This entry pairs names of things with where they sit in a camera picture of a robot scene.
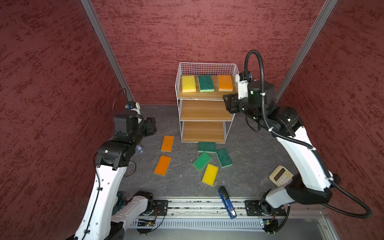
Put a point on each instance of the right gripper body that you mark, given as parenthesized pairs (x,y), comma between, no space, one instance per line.
(244,105)

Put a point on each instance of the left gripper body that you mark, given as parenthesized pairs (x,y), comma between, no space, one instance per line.
(147,128)

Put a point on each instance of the orange sponge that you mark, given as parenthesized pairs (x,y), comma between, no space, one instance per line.
(225,83)
(162,165)
(167,144)

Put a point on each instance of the dark green sponge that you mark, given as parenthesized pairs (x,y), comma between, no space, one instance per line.
(207,147)
(224,158)
(206,83)

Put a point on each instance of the white wire shelf rack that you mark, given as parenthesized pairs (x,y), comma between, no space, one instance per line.
(211,69)

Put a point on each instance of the yellow sponge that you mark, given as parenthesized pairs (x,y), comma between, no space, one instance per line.
(188,84)
(210,175)

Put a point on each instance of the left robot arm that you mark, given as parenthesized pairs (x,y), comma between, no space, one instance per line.
(113,158)

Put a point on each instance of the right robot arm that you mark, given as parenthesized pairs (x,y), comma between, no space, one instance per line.
(312,185)

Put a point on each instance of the top wooden shelf board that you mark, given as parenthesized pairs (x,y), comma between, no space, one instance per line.
(216,95)

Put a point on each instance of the wooden shelf board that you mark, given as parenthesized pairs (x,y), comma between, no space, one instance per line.
(216,95)
(199,110)
(194,132)

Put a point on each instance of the bottom wooden shelf board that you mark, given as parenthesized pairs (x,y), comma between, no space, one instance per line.
(194,132)

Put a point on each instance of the middle wooden shelf board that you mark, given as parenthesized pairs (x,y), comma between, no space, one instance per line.
(199,110)

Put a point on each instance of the small white stapler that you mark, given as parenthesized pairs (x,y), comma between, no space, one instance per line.
(139,149)

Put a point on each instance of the black tape roll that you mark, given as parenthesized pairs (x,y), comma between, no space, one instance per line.
(131,169)

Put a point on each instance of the teal alarm clock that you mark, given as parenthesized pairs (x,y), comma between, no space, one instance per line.
(119,202)

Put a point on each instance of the dark green sponge top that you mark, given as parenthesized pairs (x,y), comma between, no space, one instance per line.
(207,147)

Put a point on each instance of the bright green sponge middle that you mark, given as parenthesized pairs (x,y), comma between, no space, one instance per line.
(202,161)

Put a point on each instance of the beige calculator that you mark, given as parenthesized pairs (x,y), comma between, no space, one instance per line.
(280,176)

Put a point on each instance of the left circuit board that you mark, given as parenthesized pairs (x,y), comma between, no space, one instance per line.
(146,223)

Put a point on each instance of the circuit board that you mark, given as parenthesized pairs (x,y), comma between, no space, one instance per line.
(146,223)
(270,225)

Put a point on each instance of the blue black stapler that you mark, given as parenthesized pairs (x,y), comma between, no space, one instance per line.
(227,202)

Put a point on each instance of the right circuit board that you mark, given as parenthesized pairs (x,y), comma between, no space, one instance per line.
(270,225)

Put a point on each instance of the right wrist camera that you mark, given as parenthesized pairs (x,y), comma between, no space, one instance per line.
(242,80)

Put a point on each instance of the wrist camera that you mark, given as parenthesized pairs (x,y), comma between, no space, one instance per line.
(133,106)
(242,80)

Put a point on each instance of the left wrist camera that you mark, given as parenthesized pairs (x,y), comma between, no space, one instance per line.
(133,106)

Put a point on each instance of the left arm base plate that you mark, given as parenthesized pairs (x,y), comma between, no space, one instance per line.
(160,208)

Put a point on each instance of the aluminium mounting rail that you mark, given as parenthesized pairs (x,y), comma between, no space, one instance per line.
(214,208)

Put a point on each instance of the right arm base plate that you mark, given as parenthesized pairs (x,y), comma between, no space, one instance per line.
(254,209)

